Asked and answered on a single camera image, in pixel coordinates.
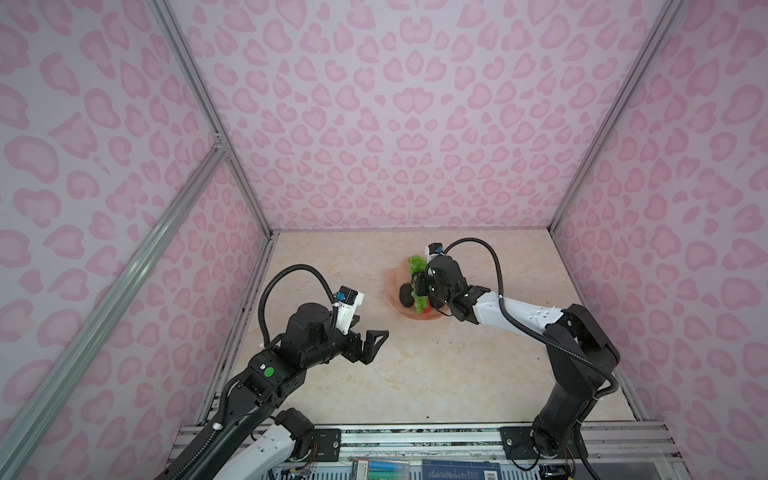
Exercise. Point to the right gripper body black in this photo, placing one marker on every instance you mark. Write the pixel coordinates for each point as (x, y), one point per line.
(429, 286)

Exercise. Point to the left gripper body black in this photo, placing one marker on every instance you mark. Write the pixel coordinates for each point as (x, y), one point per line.
(351, 346)

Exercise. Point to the green grape bunch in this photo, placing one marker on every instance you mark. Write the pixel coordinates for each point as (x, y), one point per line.
(417, 265)

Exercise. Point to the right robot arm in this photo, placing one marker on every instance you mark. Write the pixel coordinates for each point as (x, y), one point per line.
(581, 356)

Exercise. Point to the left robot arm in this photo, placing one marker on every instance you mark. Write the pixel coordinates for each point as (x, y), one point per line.
(270, 377)

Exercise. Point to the pink glass fruit bowl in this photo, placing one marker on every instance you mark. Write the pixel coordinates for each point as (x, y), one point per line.
(393, 279)

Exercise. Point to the green label box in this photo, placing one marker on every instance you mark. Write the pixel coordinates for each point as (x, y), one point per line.
(375, 469)

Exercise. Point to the blue circuit board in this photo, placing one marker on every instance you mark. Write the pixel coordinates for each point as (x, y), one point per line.
(433, 469)

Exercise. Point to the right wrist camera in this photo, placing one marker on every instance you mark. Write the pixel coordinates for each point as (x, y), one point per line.
(433, 250)

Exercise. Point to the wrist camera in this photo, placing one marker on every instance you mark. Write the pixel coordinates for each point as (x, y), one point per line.
(347, 301)
(433, 250)

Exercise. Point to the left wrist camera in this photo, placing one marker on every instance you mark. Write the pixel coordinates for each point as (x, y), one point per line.
(347, 301)

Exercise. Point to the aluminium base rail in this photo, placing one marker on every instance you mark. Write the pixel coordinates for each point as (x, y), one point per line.
(605, 450)

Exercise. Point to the aluminium corner frame post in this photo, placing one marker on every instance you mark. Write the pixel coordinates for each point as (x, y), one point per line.
(181, 51)

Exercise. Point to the diagonal aluminium frame bar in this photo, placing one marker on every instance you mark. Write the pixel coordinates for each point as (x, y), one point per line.
(40, 412)

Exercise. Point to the right aluminium corner post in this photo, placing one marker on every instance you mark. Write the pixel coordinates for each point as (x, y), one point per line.
(659, 33)

